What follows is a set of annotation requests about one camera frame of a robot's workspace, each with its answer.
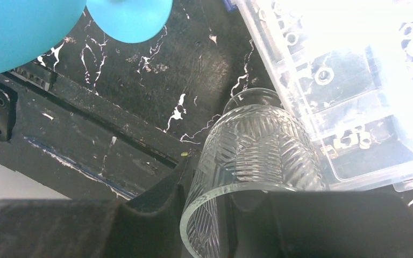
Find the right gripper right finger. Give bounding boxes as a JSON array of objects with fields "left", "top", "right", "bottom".
[{"left": 224, "top": 190, "right": 413, "bottom": 257}]

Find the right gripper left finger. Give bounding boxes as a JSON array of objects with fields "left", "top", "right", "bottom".
[{"left": 0, "top": 156, "right": 195, "bottom": 257}]

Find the clear glass front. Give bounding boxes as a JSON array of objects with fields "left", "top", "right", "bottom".
[{"left": 180, "top": 88, "right": 327, "bottom": 257}]

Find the blue plastic wine glass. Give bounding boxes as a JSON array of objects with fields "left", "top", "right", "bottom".
[{"left": 0, "top": 0, "right": 174, "bottom": 80}]

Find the clear plastic screw box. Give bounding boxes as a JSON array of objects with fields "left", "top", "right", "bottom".
[{"left": 225, "top": 1, "right": 413, "bottom": 192}]

